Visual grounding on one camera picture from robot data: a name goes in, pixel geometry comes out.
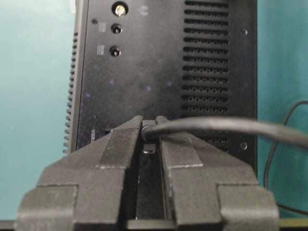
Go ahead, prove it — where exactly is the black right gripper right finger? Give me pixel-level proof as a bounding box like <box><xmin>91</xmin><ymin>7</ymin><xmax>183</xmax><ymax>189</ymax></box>
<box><xmin>155</xmin><ymin>115</ymin><xmax>280</xmax><ymax>231</ymax></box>

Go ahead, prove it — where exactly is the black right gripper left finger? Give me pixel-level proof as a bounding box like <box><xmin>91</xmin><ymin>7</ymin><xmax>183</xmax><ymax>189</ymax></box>
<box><xmin>14</xmin><ymin>116</ymin><xmax>142</xmax><ymax>231</ymax></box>

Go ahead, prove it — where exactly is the black USB cable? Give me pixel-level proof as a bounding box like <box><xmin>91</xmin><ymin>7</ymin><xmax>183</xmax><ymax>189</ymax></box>
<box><xmin>140</xmin><ymin>101</ymin><xmax>308</xmax><ymax>215</ymax></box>

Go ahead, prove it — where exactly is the black PC box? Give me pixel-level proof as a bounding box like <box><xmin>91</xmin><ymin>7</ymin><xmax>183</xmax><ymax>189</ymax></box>
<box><xmin>66</xmin><ymin>0</ymin><xmax>257</xmax><ymax>218</ymax></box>

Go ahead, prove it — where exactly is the teal table mat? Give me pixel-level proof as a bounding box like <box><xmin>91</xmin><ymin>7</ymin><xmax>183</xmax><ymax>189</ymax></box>
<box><xmin>0</xmin><ymin>0</ymin><xmax>308</xmax><ymax>220</ymax></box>

